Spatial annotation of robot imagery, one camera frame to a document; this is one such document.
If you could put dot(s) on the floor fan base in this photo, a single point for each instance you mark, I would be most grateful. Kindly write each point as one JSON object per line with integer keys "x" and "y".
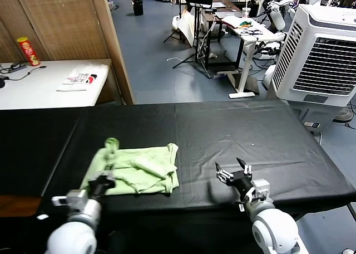
{"x": 343, "y": 116}

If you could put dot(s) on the black trash bin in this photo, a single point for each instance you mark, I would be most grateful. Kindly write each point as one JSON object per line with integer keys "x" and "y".
{"x": 137, "y": 7}

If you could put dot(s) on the black monitor tripod stand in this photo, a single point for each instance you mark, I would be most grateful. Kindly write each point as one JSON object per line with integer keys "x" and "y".
{"x": 198, "y": 36}

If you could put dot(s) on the black power strip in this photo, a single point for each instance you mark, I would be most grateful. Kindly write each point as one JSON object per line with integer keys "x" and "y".
{"x": 17, "y": 68}

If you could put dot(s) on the white wheeled robot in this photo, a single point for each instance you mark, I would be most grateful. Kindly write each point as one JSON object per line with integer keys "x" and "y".
{"x": 269, "y": 75}

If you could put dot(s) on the white air cooler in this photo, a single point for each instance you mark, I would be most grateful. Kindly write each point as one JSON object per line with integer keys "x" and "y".
{"x": 320, "y": 56}

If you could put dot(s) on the folded white printed shirt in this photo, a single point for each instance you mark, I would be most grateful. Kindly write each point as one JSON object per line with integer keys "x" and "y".
{"x": 80, "y": 78}

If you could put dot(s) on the red chips can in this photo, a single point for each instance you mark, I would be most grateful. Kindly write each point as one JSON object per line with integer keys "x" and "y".
{"x": 28, "y": 52}

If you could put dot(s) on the plastic cup with straw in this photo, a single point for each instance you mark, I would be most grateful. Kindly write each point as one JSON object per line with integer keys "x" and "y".
{"x": 246, "y": 13}

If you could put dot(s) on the light green t-shirt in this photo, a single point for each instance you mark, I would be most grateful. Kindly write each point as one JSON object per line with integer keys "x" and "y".
{"x": 144, "y": 170}

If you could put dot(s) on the black table cover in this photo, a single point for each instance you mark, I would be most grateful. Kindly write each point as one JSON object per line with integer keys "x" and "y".
{"x": 250, "y": 131}
{"x": 33, "y": 148}

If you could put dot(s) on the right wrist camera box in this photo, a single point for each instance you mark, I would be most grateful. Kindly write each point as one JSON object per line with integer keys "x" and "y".
{"x": 261, "y": 190}

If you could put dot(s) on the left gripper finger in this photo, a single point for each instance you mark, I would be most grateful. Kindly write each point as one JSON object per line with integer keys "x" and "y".
{"x": 103, "y": 172}
{"x": 111, "y": 167}

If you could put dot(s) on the white tote bag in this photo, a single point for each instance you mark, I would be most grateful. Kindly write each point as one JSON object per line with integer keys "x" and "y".
{"x": 186, "y": 25}

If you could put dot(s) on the colourful cloth pile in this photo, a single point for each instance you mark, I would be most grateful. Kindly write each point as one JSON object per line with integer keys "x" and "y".
{"x": 245, "y": 23}

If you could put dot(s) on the white side table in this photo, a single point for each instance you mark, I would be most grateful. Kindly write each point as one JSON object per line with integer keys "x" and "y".
{"x": 36, "y": 89}

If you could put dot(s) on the white standing desk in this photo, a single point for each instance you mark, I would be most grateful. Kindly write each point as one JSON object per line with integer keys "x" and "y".
{"x": 256, "y": 36}

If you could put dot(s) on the white humanoid robot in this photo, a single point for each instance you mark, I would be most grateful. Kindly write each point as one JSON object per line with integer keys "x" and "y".
{"x": 278, "y": 19}

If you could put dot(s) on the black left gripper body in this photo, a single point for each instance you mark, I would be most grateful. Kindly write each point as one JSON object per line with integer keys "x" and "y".
{"x": 100, "y": 185}

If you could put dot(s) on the wooden partition screen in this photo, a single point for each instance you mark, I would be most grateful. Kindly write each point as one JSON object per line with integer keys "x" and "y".
{"x": 64, "y": 23}

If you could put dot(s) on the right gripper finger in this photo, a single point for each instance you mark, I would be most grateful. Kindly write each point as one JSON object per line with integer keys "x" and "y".
{"x": 224, "y": 177}
{"x": 247, "y": 170}

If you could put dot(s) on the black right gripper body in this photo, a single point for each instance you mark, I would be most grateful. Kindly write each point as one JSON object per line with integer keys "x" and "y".
{"x": 240, "y": 183}

